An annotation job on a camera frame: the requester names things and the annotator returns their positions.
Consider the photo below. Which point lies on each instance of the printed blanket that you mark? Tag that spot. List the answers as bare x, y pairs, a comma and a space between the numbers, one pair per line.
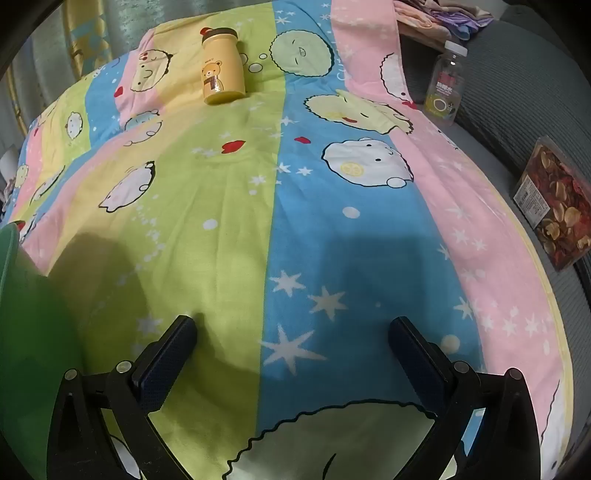
231, 207

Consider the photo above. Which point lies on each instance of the grey sofa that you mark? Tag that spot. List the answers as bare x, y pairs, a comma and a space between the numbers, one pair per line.
508, 92

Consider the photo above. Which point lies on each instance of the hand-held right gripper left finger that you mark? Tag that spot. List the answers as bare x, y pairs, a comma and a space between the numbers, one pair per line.
161, 369

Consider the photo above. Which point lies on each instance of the dried snack box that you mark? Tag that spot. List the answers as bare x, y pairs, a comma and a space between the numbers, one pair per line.
554, 203

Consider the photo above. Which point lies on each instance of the green bowl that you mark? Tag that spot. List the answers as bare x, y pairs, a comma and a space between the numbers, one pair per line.
32, 323

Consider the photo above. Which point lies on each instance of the clear plastic bottle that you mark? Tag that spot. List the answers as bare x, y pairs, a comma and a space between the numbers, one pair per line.
443, 87

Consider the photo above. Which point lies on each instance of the pile of folded clothes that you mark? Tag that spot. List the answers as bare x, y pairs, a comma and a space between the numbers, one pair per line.
434, 18

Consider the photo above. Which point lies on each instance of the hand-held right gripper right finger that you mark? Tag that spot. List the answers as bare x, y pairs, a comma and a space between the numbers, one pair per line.
418, 364

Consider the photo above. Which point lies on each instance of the yellow bear bottle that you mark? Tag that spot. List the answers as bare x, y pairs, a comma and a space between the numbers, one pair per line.
221, 69

